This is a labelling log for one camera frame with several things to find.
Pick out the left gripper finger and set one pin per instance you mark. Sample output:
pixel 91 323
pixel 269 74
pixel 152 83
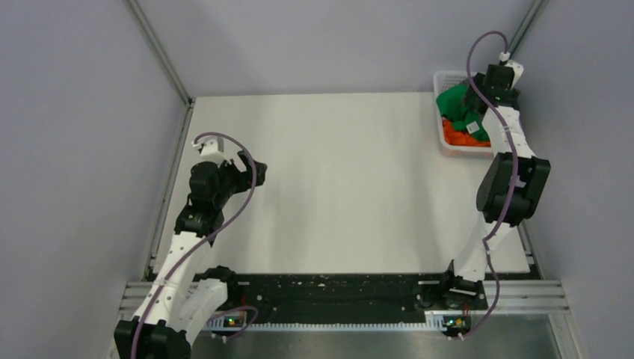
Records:
pixel 258 172
pixel 247 159

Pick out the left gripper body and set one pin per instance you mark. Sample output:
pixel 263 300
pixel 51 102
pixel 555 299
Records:
pixel 233 180

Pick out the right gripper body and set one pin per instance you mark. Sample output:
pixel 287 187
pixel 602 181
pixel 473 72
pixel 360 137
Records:
pixel 512 93

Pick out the green t-shirt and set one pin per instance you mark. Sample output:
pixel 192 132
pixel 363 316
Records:
pixel 450 106

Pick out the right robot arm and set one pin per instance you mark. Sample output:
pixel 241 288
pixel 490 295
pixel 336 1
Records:
pixel 513 184

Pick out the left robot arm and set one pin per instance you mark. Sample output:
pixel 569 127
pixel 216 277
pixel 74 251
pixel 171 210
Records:
pixel 172 315

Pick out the orange t-shirt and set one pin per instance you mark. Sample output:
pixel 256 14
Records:
pixel 457 138

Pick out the white plastic basket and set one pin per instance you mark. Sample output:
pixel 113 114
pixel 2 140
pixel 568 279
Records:
pixel 443 80

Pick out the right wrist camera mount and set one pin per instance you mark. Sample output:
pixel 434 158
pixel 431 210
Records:
pixel 517 68

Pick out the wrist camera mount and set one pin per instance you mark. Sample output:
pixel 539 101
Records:
pixel 517 68
pixel 211 149

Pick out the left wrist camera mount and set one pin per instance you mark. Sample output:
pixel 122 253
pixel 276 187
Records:
pixel 211 149

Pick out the right corner aluminium post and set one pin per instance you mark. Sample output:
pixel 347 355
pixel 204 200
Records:
pixel 530 17

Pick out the corner aluminium post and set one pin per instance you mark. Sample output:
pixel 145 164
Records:
pixel 157 49
pixel 530 17

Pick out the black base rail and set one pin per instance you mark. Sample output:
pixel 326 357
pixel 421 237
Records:
pixel 349 299

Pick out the left corner aluminium post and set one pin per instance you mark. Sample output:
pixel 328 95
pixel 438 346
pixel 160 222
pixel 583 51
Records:
pixel 157 49

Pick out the white cable duct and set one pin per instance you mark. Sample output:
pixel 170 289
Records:
pixel 434 323

